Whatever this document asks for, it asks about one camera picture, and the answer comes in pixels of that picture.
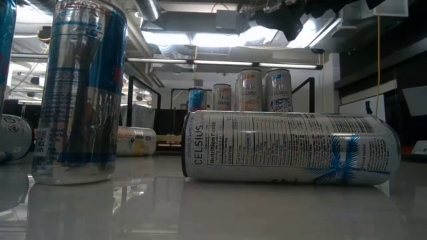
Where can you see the Celsius Arctic Vibe can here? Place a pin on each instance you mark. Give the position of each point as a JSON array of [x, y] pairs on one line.
[[278, 91]]

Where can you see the Celsius can with pineapple print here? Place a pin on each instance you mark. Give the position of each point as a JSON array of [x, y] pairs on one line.
[[249, 90]]

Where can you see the white and orange Celsius can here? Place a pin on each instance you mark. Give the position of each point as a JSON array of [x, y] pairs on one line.
[[138, 141], [221, 98]]

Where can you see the small silver blue Red Bull can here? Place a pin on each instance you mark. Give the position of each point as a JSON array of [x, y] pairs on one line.
[[5, 33], [197, 100], [80, 100]]

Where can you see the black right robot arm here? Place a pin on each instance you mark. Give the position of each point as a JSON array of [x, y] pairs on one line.
[[322, 7]]

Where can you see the grey ceiling box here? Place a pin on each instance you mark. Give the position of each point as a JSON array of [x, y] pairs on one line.
[[228, 20]]

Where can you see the long ceiling light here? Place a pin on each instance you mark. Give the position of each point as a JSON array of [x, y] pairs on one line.
[[223, 62]]

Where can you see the Celsius can with blue palm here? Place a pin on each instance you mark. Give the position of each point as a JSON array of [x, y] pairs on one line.
[[290, 146]]

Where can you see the white paper sheet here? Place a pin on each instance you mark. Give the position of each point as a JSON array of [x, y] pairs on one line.
[[415, 100]]

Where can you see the small white box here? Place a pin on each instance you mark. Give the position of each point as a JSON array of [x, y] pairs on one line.
[[420, 147]]

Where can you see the round black ceiling fixture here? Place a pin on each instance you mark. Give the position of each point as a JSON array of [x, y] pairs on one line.
[[45, 33]]

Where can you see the tall silver can blue band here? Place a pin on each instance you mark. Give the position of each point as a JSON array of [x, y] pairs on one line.
[[15, 140]]

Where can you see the white wall cabinet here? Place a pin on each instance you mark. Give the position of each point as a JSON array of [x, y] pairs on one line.
[[383, 8]]

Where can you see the silver ceiling duct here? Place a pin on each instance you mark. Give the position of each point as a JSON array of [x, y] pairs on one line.
[[148, 9]]

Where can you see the wooden shelf with black frame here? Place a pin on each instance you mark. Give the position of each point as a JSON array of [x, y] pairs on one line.
[[168, 138]]

